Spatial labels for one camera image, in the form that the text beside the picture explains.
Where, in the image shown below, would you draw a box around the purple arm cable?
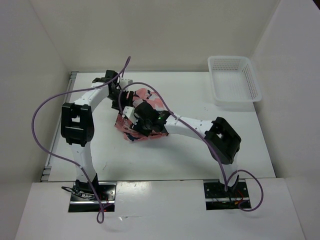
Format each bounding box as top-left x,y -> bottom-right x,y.
31,56 -> 132,223
118,82 -> 264,213

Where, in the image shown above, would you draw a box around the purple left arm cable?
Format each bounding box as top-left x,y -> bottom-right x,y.
31,56 -> 132,223

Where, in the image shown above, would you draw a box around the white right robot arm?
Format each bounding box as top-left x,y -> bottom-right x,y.
131,101 -> 242,197

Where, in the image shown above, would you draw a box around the white perforated plastic basket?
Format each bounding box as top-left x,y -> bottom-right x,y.
207,55 -> 262,112

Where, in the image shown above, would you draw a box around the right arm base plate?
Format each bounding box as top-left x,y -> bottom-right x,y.
203,180 -> 252,211

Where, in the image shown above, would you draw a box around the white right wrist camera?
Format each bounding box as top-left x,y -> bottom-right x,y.
122,106 -> 138,125

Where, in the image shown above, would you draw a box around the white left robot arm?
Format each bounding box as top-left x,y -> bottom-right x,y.
61,70 -> 133,200

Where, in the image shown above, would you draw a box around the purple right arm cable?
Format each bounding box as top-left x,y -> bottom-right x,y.
118,82 -> 264,213

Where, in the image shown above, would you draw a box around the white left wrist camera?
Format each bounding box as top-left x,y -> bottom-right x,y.
119,79 -> 133,89

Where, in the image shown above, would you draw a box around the pink shark print shorts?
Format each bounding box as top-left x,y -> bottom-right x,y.
114,88 -> 169,142

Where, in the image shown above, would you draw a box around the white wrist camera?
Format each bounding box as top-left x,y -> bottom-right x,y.
119,79 -> 133,89
122,106 -> 138,125

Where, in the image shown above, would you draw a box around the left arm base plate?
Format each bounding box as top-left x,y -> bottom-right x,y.
61,182 -> 117,213

